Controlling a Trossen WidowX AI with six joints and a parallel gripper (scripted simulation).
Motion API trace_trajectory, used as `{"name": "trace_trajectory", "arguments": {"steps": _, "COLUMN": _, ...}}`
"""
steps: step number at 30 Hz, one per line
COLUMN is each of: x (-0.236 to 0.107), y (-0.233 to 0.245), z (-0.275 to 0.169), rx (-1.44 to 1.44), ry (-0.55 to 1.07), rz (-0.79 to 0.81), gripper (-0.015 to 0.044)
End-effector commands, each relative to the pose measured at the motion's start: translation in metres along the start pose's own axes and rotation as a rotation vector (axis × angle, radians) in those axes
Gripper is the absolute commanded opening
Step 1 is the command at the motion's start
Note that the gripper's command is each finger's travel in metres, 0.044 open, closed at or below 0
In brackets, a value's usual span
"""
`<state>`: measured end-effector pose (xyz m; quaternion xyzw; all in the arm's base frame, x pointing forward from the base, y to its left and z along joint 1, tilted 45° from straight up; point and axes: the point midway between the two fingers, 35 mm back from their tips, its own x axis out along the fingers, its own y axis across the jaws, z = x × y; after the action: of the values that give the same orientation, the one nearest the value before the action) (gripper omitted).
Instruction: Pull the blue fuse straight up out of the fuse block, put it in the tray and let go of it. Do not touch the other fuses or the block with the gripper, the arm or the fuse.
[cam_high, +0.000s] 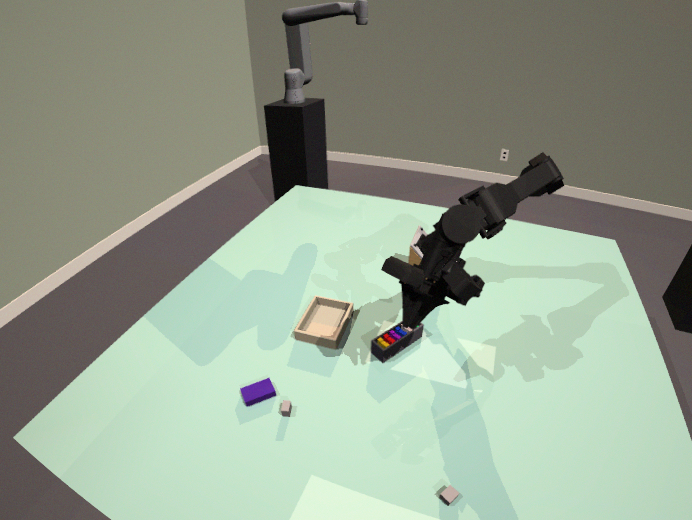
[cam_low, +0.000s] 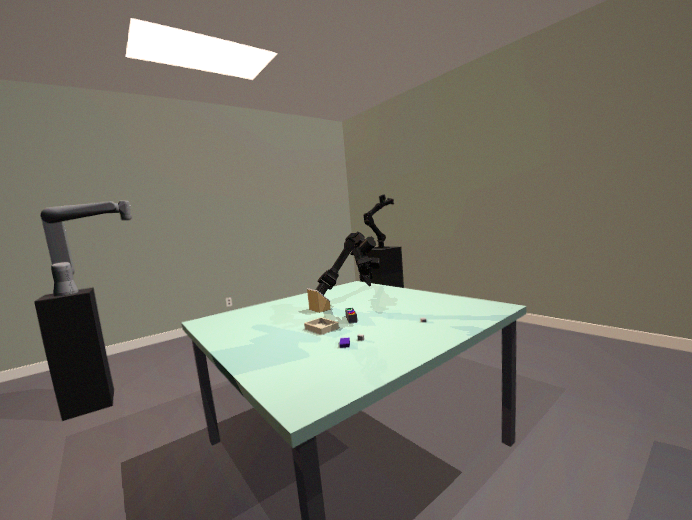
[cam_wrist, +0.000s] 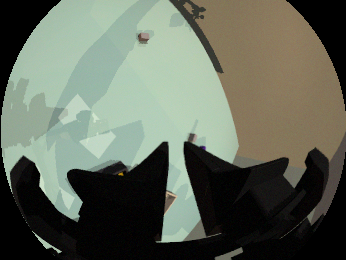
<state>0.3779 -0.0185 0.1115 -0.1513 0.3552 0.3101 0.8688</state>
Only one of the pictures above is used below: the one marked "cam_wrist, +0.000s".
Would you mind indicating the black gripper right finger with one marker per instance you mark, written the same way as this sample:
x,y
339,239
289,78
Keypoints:
x,y
219,186

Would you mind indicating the tan shallow tray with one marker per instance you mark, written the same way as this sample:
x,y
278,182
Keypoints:
x,y
169,200

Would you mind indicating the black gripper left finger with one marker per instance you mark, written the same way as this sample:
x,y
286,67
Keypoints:
x,y
143,189

